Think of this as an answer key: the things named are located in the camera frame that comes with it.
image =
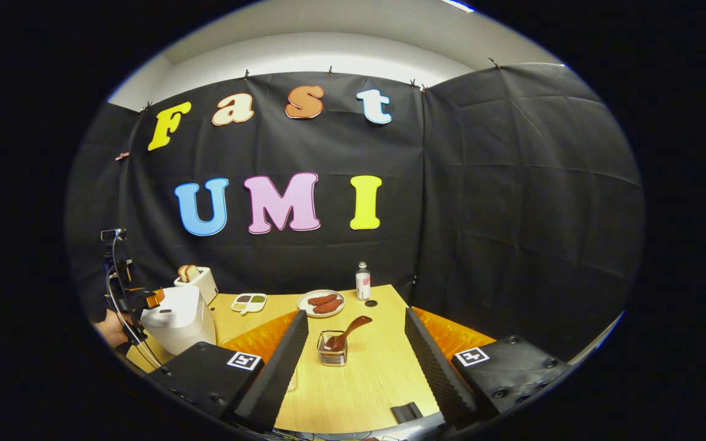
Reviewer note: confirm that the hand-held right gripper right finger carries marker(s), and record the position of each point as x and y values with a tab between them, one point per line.
432	367

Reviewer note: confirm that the black backdrop cloth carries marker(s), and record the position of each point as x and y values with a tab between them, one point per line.
482	196

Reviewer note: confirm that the long ceiling light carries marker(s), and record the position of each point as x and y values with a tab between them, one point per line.
458	5

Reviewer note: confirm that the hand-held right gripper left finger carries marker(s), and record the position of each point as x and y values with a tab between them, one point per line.
279	367

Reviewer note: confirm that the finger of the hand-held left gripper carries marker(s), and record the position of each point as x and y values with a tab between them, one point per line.
154	298

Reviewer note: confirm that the white toaster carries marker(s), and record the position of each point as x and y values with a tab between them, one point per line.
206	288

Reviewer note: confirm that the red meat piece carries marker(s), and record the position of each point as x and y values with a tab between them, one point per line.
327	307
322	299

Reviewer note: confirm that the white rice cooker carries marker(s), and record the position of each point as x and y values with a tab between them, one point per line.
178	321

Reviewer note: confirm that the toast slice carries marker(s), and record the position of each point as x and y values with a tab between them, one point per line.
182	274
193	273

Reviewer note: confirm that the clear glass tray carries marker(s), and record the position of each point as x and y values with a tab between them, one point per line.
292	383

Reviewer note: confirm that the white round plate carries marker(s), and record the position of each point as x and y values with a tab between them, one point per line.
303	306

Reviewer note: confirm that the dark wooden spoon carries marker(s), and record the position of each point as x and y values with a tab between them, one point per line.
350	331

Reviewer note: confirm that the clear bottle pink label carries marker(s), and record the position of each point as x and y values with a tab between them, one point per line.
363	285

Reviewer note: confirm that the white divided grain dish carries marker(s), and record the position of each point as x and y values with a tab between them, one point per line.
249	303

